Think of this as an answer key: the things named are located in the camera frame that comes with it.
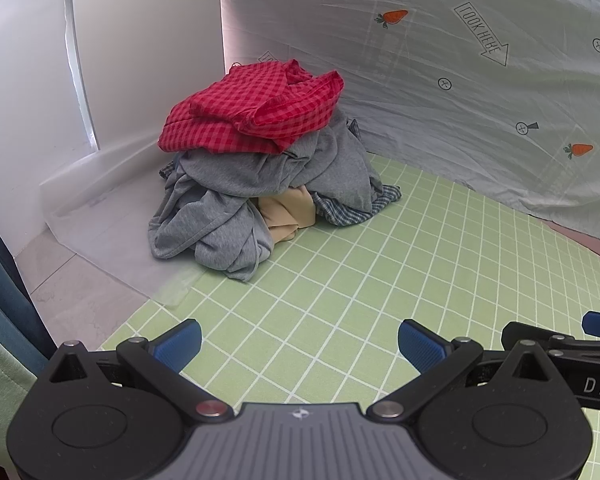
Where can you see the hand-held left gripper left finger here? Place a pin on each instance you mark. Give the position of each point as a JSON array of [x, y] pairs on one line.
[[180, 347]]

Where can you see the translucent plastic sheet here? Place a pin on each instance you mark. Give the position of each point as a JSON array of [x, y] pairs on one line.
[[105, 230]]

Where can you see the beige garment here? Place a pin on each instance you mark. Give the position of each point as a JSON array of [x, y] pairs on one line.
[[285, 212]]

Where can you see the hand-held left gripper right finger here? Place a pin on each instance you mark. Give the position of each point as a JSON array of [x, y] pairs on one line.
[[420, 347]]

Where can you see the white board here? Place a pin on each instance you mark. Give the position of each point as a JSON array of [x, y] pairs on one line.
[[145, 35]]

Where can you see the green grid mat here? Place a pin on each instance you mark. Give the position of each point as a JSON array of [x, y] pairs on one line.
[[355, 280]]

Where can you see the carrot printed sheet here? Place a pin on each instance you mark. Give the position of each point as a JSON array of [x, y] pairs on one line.
[[430, 110]]

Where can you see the red checked shorts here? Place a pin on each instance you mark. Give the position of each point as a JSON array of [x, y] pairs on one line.
[[240, 105]]

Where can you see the grey garment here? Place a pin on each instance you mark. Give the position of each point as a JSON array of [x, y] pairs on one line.
[[215, 210]]

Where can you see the blue plaid garment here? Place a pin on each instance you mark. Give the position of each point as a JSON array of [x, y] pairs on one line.
[[345, 215]]

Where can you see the light green cloth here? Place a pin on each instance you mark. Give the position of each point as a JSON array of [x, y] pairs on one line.
[[0, 385]]

